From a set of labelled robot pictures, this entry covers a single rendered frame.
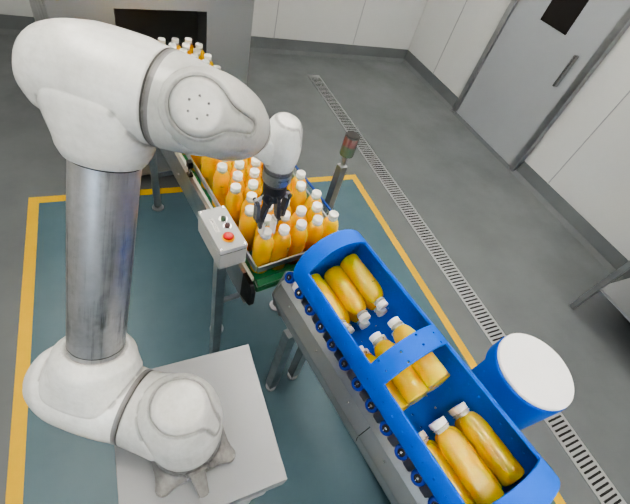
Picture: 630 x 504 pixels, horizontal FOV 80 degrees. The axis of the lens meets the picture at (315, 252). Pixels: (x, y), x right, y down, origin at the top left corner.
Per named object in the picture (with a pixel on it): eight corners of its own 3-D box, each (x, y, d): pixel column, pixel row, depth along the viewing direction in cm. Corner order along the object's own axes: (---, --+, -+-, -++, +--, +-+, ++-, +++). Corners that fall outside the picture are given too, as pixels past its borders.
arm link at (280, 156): (300, 160, 115) (259, 146, 115) (311, 114, 103) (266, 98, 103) (290, 181, 108) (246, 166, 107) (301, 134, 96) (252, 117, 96)
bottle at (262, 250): (271, 266, 149) (279, 235, 135) (260, 276, 145) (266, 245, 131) (258, 255, 151) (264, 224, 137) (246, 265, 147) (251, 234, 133)
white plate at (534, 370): (587, 379, 133) (584, 381, 134) (521, 320, 144) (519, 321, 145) (554, 428, 118) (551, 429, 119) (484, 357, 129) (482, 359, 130)
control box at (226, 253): (219, 270, 132) (220, 251, 124) (197, 230, 141) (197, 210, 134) (245, 262, 137) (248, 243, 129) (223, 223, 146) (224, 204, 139)
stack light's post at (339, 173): (295, 300, 251) (341, 168, 170) (292, 296, 253) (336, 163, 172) (300, 298, 253) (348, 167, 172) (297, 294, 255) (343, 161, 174)
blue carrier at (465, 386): (446, 557, 96) (526, 539, 77) (282, 290, 136) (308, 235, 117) (503, 493, 112) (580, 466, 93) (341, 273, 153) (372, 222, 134)
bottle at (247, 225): (256, 241, 157) (262, 209, 143) (250, 253, 152) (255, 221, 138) (240, 236, 157) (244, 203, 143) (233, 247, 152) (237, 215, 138)
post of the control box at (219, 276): (211, 365, 211) (218, 251, 137) (208, 359, 213) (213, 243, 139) (218, 362, 213) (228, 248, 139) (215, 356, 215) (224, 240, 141)
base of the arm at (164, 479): (162, 520, 80) (160, 518, 76) (137, 420, 91) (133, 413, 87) (243, 476, 89) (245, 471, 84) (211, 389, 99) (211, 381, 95)
